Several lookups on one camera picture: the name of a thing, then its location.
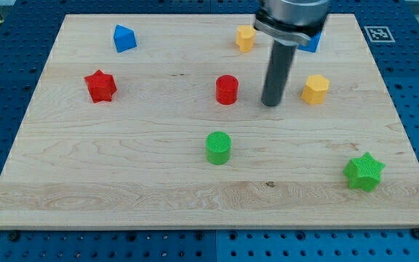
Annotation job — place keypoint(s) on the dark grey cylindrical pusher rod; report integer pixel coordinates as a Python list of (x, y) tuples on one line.
[(277, 73)]

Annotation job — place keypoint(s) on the yellow hexagon block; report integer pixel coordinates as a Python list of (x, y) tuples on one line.
[(315, 89)]

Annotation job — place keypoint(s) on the light wooden board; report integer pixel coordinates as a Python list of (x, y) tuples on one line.
[(155, 122)]

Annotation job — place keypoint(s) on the blue cube block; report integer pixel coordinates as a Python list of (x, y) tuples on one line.
[(312, 44)]

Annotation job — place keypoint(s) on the yellow heart block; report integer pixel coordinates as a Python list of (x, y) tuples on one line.
[(245, 37)]

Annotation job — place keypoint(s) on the red cylinder block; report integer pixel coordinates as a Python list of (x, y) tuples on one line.
[(227, 89)]

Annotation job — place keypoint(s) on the black white fiducial marker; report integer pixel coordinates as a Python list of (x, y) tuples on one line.
[(379, 34)]

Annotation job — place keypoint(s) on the green cylinder block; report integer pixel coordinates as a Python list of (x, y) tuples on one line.
[(218, 147)]

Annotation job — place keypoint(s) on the green star block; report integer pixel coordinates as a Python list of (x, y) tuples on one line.
[(364, 172)]

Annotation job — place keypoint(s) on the blue pentagon block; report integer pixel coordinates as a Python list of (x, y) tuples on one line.
[(124, 38)]

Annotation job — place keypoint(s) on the red star block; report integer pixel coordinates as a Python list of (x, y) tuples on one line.
[(101, 86)]

